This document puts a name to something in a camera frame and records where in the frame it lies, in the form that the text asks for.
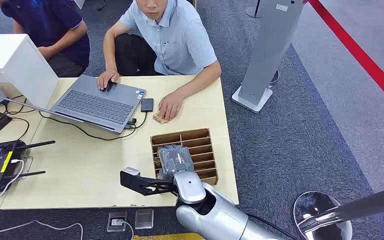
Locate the person's left hand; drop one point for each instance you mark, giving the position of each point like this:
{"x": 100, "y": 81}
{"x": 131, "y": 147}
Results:
{"x": 47, "y": 53}
{"x": 171, "y": 106}

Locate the person's right hand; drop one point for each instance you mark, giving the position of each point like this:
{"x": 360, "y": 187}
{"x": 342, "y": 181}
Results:
{"x": 107, "y": 78}

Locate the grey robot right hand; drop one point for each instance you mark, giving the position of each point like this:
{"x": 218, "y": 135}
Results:
{"x": 175, "y": 160}

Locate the golden patterned card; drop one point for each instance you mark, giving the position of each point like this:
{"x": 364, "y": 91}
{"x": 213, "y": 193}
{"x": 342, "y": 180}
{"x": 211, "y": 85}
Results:
{"x": 159, "y": 119}

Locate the person's right forearm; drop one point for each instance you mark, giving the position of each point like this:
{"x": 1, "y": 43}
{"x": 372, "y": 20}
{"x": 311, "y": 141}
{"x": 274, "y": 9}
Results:
{"x": 110, "y": 53}

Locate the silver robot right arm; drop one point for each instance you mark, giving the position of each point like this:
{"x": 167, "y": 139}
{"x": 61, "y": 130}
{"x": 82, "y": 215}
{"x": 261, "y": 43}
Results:
{"x": 218, "y": 215}

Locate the person's left forearm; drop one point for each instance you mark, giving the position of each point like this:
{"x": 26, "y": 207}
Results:
{"x": 198, "y": 81}
{"x": 67, "y": 41}

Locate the person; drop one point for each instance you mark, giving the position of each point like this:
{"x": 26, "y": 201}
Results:
{"x": 46, "y": 20}
{"x": 178, "y": 43}

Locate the brown slotted card holder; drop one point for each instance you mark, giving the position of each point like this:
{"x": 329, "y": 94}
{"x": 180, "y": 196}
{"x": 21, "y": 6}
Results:
{"x": 214, "y": 175}

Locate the small black external drive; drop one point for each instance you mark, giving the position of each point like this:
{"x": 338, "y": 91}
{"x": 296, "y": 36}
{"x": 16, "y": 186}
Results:
{"x": 147, "y": 105}

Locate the grey open laptop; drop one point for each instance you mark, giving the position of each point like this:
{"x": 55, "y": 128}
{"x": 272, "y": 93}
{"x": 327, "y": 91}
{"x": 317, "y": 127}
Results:
{"x": 96, "y": 106}

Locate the large white box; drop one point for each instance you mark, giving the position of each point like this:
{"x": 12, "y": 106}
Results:
{"x": 10, "y": 63}

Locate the closed floor socket cover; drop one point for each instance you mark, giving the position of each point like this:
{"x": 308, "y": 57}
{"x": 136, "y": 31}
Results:
{"x": 144, "y": 218}

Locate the yellow flat object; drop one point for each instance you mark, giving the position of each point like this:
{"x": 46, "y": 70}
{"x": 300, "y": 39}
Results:
{"x": 168, "y": 236}

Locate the floor socket with plug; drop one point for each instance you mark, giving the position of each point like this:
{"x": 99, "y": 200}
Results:
{"x": 116, "y": 221}

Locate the dark round foot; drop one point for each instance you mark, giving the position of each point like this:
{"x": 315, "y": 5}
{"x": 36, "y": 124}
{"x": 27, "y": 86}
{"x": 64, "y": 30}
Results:
{"x": 274, "y": 78}

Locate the grey kiosk pillar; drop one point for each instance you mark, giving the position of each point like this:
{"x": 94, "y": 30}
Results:
{"x": 268, "y": 49}

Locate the dark stanchion base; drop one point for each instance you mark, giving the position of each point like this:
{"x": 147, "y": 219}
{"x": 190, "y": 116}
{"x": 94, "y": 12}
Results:
{"x": 254, "y": 11}

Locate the red barrier belt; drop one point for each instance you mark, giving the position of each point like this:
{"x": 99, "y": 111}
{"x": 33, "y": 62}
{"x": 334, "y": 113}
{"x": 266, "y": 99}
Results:
{"x": 361, "y": 56}

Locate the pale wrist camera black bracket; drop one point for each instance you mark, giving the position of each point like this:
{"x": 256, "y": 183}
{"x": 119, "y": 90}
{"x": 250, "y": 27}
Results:
{"x": 131, "y": 171}

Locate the chrome stanchion post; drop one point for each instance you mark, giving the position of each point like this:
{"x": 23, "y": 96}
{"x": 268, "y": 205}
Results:
{"x": 324, "y": 215}

